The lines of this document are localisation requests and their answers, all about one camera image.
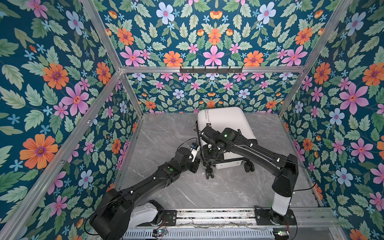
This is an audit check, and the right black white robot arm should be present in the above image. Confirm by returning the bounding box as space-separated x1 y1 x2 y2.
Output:
199 126 299 225

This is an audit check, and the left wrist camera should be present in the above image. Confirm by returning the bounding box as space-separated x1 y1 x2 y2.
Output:
190 143 200 162

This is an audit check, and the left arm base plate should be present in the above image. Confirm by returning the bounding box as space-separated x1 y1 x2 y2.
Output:
155 210 178 227

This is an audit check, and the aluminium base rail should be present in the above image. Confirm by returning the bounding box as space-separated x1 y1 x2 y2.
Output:
119 207 340 232

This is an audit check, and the black hook rail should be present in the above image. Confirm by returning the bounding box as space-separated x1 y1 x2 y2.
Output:
179 66 243 75

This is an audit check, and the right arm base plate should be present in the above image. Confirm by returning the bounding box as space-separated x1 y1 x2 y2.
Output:
254 207 297 226

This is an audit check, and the white hard-shell suitcase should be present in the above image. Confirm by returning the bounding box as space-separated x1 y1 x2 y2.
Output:
196 107 258 179

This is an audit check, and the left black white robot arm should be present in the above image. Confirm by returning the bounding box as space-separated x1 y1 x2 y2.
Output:
89 147 200 240

